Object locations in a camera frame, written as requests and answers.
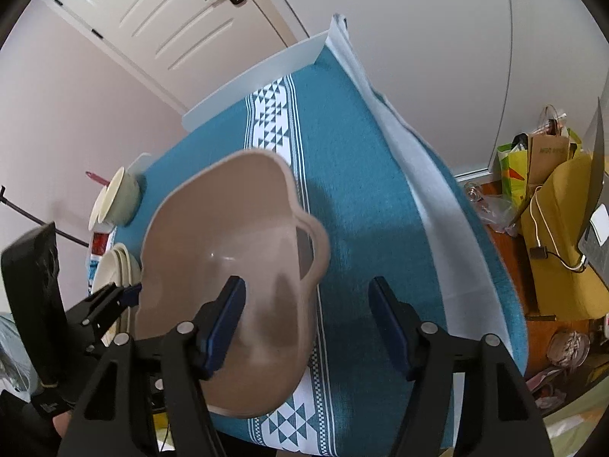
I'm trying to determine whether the small red packet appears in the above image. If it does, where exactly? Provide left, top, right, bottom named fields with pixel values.
left=90, top=232, right=113, bottom=259

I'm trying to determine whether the pale yellow bowl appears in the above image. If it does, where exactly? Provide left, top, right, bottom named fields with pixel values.
left=97, top=168, right=144, bottom=227

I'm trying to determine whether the white panel door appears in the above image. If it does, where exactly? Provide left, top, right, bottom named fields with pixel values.
left=40, top=0, right=310, bottom=115

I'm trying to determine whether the grey plastic bag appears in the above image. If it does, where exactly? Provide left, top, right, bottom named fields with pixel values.
left=0, top=313, right=40, bottom=392

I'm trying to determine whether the grey laptop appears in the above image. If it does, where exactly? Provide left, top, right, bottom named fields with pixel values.
left=578, top=99, right=609, bottom=268

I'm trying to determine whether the white wardrobe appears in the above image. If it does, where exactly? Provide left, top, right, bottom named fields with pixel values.
left=257, top=0, right=609, bottom=178

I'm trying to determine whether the white under cloth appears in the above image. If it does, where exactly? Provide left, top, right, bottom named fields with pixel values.
left=328, top=12, right=515, bottom=457

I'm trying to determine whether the pale green bedding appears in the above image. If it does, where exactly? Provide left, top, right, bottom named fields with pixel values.
left=537, top=388, right=609, bottom=446

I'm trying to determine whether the glass bowl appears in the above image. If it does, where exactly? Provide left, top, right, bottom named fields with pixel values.
left=547, top=331, right=591, bottom=368

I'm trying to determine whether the yellow chair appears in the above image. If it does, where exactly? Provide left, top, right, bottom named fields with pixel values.
left=521, top=152, right=609, bottom=323

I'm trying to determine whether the clear plastic bag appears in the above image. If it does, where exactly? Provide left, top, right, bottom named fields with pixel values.
left=480, top=194, right=522, bottom=237

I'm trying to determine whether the white duck print plate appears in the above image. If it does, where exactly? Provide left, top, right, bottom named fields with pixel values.
left=91, top=248, right=131, bottom=305

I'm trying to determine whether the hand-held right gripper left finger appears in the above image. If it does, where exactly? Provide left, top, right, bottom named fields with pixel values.
left=57, top=275, right=247, bottom=457

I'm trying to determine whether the teal patterned tablecloth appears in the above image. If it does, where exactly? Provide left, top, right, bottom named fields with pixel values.
left=88, top=48, right=529, bottom=457

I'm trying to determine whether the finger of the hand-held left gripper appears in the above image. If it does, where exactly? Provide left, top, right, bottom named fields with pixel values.
left=84, top=312, right=129, bottom=359
left=67, top=282, right=143, bottom=330

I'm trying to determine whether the green yellow shopping bag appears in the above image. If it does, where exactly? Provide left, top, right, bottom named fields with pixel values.
left=497, top=133, right=584, bottom=211

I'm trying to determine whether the clear drinking glass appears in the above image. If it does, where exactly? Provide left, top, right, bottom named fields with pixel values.
left=464, top=181, right=487, bottom=211

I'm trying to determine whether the long white table rail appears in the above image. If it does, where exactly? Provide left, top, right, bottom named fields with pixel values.
left=182, top=29, right=330, bottom=133

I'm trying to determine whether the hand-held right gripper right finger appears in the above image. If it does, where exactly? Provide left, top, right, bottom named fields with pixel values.
left=368, top=276, right=555, bottom=457

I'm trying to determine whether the white cable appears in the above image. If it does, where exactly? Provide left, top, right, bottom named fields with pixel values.
left=528, top=185, right=587, bottom=273

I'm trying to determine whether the beige bowl with handles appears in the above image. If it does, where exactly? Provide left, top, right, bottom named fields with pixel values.
left=134, top=149, right=332, bottom=420

